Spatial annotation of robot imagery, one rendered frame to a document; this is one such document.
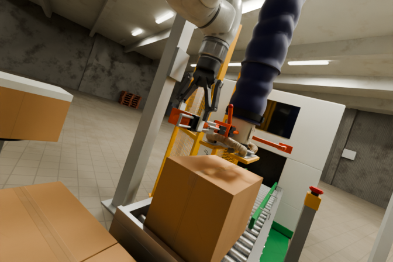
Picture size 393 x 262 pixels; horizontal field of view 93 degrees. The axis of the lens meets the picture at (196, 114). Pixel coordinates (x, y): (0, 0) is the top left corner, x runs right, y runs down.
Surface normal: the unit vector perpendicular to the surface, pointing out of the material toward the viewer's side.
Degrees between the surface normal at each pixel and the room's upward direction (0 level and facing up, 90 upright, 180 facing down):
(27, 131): 90
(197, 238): 90
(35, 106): 90
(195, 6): 162
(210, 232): 90
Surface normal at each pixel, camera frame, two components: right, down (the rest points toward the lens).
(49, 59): 0.55, 0.20
